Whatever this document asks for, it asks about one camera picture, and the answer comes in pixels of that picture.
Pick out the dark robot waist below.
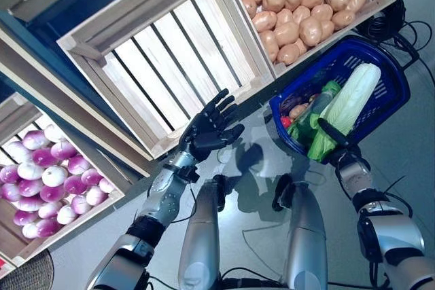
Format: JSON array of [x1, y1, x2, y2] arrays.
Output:
[[217, 276, 286, 290]]

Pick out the silver robot leg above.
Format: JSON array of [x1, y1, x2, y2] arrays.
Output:
[[178, 181, 222, 290], [281, 181, 329, 290]]

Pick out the bright green vegetable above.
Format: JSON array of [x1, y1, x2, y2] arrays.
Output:
[[319, 81, 343, 99]]

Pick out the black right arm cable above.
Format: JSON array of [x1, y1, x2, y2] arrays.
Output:
[[373, 176, 414, 219]]

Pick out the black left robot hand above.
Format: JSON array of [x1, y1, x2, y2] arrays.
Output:
[[178, 88, 245, 164]]

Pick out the black left robot foot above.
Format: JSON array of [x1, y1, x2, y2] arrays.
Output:
[[212, 174, 227, 213]]

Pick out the black robot foot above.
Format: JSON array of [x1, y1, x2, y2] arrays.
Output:
[[212, 174, 227, 213], [271, 173, 295, 212]]

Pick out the grey woven basket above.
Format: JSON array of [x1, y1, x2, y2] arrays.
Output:
[[0, 248, 55, 290]]

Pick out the silver left robot leg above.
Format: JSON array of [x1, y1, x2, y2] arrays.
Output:
[[178, 181, 222, 290]]

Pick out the silver right robot leg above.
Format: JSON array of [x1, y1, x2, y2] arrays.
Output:
[[281, 181, 329, 290]]

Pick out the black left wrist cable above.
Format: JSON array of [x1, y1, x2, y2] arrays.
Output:
[[166, 167, 201, 225]]

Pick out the wooden potato crate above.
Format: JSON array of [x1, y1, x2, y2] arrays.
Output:
[[215, 0, 398, 79]]

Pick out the black coiled cable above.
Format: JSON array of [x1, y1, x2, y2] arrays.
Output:
[[353, 0, 435, 84]]

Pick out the blue plastic shopping basket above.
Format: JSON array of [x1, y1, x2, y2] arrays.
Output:
[[268, 35, 411, 155]]

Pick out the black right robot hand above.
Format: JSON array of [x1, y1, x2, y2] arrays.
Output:
[[317, 116, 366, 170]]

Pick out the purple white onion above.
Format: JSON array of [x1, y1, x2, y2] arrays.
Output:
[[0, 164, 21, 184], [13, 195, 44, 212], [85, 186, 109, 206], [35, 217, 64, 238], [63, 175, 88, 196], [12, 210, 38, 226], [5, 141, 33, 164], [37, 200, 64, 219], [70, 194, 92, 215], [16, 162, 45, 181], [17, 178, 44, 198], [0, 183, 22, 202], [39, 184, 66, 203], [22, 130, 50, 151], [67, 154, 92, 175], [56, 205, 78, 225], [80, 168, 104, 186], [50, 140, 78, 161], [22, 223, 41, 239], [32, 147, 58, 168], [98, 177, 116, 194], [43, 124, 64, 143], [41, 166, 69, 188]]

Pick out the wooden onion crate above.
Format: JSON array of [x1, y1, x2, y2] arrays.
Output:
[[0, 92, 126, 267]]

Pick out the black right robot foot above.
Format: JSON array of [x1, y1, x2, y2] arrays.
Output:
[[271, 173, 295, 212]]

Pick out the purple eggplant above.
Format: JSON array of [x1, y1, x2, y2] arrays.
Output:
[[280, 94, 307, 111]]

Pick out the brown potato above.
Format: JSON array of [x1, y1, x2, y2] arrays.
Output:
[[288, 105, 310, 120]]

